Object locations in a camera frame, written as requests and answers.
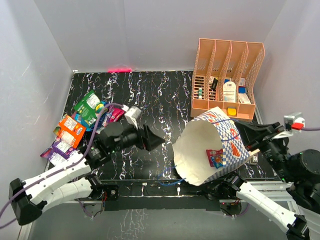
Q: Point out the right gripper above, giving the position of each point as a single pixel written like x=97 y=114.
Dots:
x=252 y=133

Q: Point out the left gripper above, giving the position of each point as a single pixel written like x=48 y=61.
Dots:
x=147 y=139

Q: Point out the blue checkered paper bag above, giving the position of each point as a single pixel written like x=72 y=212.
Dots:
x=211 y=130

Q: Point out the pink snack bag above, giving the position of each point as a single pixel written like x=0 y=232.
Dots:
x=117 y=114

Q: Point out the magenta purple candy pack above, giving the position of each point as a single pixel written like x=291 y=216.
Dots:
x=107 y=116

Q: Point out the green candy pack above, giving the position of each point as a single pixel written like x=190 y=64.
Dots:
x=89 y=107

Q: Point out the orange candy pack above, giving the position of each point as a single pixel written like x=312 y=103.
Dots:
x=70 y=131

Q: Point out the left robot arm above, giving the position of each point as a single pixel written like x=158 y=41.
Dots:
x=73 y=179

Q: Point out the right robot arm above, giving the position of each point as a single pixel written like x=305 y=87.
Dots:
x=293 y=204

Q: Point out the white red paper box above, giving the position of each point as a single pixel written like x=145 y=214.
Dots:
x=243 y=98

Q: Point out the red snack packet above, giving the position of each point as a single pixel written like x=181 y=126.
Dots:
x=215 y=158

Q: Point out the blue stamp pad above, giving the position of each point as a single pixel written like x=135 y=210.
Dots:
x=241 y=90

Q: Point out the white tube with label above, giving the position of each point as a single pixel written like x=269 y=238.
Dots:
x=229 y=91

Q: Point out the red white staples box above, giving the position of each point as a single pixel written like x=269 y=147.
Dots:
x=242 y=82

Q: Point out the orange desk organizer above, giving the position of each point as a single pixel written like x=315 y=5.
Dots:
x=225 y=59

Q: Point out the black yellow highlighter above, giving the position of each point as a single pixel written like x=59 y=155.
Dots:
x=214 y=84

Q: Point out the glue stick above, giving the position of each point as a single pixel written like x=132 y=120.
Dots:
x=200 y=93

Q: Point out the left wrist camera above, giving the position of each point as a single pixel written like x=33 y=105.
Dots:
x=132 y=115

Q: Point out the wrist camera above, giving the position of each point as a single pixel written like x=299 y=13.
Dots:
x=293 y=124
x=132 y=115

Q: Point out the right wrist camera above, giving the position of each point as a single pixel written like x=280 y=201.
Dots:
x=293 y=124

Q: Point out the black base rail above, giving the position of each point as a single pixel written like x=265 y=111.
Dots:
x=151 y=195

